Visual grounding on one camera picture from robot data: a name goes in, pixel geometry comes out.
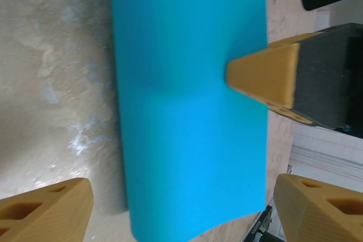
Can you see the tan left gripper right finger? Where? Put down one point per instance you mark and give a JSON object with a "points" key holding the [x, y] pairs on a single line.
{"points": [[317, 216]]}

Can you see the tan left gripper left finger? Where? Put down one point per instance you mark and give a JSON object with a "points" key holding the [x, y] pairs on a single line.
{"points": [[42, 219]]}

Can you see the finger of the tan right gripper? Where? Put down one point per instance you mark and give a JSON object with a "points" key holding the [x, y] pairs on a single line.
{"points": [[263, 74], [295, 40]]}

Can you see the blue cloth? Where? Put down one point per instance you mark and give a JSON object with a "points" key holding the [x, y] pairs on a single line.
{"points": [[184, 125]]}

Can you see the translucent corrugated side panel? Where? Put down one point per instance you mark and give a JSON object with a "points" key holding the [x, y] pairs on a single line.
{"points": [[326, 154]]}

